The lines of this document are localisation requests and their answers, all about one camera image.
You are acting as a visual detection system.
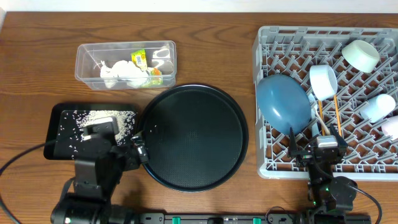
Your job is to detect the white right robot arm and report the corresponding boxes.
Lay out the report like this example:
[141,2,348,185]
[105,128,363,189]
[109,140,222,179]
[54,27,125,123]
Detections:
[288,126,358,223]

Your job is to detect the pink cup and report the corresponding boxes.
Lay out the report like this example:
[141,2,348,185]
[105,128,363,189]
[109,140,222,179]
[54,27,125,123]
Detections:
[381,116,398,141]

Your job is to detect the white napkin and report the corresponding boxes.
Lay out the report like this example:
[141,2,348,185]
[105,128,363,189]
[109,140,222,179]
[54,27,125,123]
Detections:
[112,60,148,88]
[100,60,118,89]

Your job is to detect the teal green bowl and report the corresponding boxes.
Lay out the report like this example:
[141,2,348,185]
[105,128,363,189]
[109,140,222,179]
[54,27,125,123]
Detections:
[341,40,380,73]

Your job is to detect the round black serving tray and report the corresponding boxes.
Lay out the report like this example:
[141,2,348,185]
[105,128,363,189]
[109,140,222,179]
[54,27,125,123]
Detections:
[137,84,249,192]

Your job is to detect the clear plastic waste bin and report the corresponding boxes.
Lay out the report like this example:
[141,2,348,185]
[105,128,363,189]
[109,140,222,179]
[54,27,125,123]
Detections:
[75,40,177,90]

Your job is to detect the grey dishwasher rack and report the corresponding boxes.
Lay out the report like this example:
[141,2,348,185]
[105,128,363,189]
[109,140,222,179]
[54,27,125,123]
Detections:
[252,26,397,182]

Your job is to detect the black rectangular tray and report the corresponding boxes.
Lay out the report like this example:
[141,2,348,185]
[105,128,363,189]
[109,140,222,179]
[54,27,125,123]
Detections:
[44,102,137,160]

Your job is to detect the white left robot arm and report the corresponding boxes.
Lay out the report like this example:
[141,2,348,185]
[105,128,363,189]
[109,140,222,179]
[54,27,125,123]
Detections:
[50,134,149,224]

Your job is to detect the light blue cup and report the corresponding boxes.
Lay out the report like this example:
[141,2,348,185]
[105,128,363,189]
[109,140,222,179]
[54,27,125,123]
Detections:
[360,94,396,123]

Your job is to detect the yellow snack wrapper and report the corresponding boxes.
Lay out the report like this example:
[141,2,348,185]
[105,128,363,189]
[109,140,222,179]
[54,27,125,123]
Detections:
[131,49,164,87]

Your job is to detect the light blue small bowl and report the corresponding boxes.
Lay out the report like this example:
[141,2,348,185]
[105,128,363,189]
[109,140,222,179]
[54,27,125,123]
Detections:
[309,65,338,101]

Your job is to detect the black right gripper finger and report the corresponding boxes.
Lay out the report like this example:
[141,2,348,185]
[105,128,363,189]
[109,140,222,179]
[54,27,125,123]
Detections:
[330,125,348,149]
[288,127,300,157]

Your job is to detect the black rail with green clips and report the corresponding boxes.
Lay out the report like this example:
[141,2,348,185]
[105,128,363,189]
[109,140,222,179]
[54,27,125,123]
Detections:
[137,213,372,224]

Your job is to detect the dark blue plate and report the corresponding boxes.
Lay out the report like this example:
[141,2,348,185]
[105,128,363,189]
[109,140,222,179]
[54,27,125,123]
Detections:
[256,74,311,135]

